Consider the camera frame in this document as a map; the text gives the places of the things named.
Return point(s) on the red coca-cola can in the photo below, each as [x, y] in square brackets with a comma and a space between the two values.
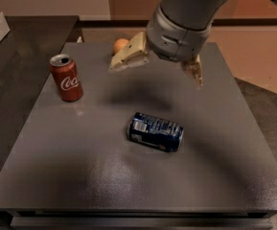
[65, 74]

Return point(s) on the dark side table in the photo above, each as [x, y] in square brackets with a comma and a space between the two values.
[24, 68]

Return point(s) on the orange fruit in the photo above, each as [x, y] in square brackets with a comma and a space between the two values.
[119, 45]

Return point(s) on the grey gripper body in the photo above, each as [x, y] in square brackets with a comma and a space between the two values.
[176, 41]

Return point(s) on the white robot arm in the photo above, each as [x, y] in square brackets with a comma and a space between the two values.
[190, 14]

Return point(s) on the blue pepsi can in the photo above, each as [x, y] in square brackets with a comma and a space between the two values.
[155, 132]

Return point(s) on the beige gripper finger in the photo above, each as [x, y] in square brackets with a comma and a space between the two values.
[193, 69]
[134, 54]

